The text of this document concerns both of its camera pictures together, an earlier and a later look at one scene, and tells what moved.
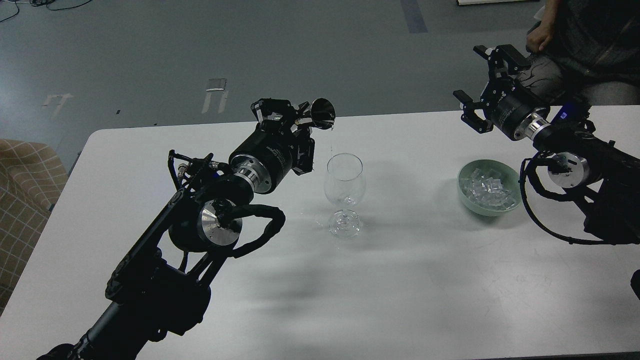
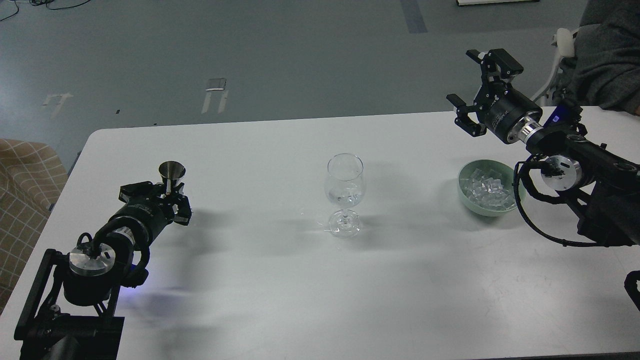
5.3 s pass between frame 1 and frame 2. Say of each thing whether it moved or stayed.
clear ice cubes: stayed
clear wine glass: stayed
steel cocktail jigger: moved
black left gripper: moved
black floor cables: stayed
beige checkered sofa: stayed
